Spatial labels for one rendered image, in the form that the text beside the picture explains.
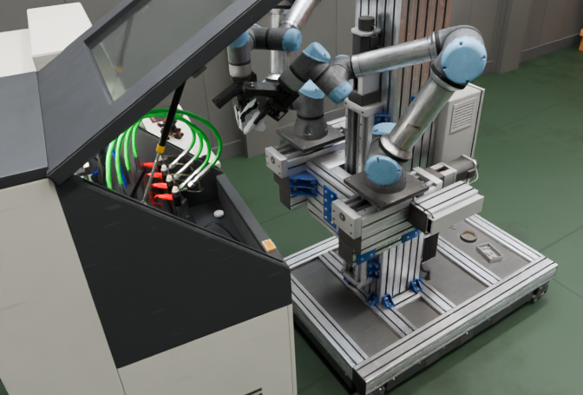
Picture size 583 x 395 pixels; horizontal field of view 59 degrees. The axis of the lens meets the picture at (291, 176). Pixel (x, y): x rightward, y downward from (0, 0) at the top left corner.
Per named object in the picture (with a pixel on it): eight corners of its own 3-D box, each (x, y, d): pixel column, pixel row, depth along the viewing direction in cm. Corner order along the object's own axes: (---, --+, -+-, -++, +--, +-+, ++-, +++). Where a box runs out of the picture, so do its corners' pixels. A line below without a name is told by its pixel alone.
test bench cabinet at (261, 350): (299, 439, 216) (292, 305, 174) (162, 505, 196) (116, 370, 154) (241, 324, 270) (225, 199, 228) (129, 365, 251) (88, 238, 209)
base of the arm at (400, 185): (387, 167, 199) (389, 144, 193) (415, 184, 188) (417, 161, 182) (357, 179, 192) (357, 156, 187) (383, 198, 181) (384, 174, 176)
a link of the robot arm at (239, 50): (252, 26, 172) (243, 34, 166) (255, 58, 178) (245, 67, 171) (231, 25, 175) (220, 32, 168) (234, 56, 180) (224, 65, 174)
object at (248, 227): (287, 296, 177) (285, 260, 169) (276, 300, 176) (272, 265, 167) (228, 204, 225) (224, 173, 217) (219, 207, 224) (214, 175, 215)
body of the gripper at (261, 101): (276, 123, 168) (302, 98, 163) (257, 111, 162) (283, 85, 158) (271, 109, 173) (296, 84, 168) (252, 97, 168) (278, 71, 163)
